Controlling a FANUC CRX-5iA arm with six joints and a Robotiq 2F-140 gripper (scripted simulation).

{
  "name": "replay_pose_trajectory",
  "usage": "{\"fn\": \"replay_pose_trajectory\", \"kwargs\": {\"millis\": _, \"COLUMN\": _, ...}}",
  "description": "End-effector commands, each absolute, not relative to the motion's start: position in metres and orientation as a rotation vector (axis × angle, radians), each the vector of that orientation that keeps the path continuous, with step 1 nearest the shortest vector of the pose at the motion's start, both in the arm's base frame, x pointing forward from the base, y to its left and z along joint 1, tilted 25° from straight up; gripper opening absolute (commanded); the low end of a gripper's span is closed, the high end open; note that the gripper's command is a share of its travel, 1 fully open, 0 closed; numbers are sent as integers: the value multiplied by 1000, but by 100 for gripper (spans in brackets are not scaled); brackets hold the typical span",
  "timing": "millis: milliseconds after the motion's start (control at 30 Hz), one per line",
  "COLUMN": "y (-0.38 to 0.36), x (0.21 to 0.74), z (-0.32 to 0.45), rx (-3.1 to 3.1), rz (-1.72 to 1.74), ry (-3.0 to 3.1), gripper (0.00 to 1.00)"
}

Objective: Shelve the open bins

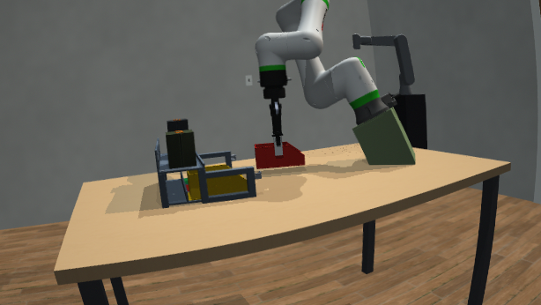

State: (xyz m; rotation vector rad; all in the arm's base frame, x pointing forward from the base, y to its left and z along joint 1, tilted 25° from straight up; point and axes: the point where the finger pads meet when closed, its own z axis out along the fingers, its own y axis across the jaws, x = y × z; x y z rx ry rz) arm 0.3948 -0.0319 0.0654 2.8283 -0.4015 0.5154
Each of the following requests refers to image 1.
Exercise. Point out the yellow bin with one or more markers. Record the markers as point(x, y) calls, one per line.
point(216, 186)

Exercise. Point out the red bin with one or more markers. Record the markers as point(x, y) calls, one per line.
point(265, 156)

